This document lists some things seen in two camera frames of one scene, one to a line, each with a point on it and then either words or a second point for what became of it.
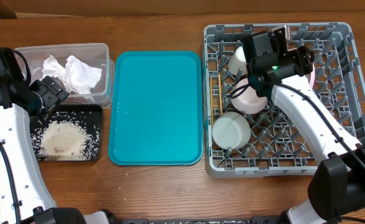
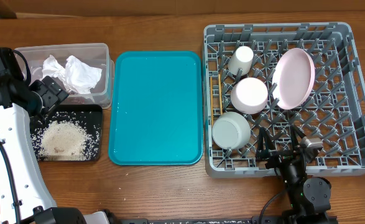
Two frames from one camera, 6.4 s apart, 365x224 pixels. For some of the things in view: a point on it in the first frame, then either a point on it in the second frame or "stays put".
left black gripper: [53, 93] stays put
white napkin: [77, 76] stays put
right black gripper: [300, 55] → [278, 156]
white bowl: [231, 130] stays put
